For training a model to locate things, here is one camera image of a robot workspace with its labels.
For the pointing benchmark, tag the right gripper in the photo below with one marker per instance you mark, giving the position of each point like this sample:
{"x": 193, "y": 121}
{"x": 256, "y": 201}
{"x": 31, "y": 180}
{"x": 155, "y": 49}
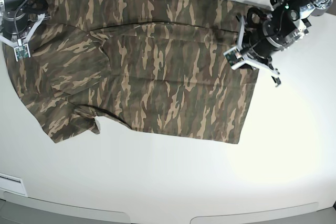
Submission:
{"x": 17, "y": 23}

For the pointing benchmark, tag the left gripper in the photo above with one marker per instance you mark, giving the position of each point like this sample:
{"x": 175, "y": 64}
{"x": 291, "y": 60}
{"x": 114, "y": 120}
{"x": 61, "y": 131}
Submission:
{"x": 265, "y": 38}

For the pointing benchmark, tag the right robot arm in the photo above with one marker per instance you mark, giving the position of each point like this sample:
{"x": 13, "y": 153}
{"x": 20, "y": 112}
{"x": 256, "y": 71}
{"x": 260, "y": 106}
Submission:
{"x": 2, "y": 14}

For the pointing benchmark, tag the camouflage T-shirt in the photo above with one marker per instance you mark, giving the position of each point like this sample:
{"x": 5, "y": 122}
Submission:
{"x": 155, "y": 66}

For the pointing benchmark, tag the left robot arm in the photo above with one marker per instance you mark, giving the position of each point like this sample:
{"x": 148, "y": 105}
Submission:
{"x": 295, "y": 12}

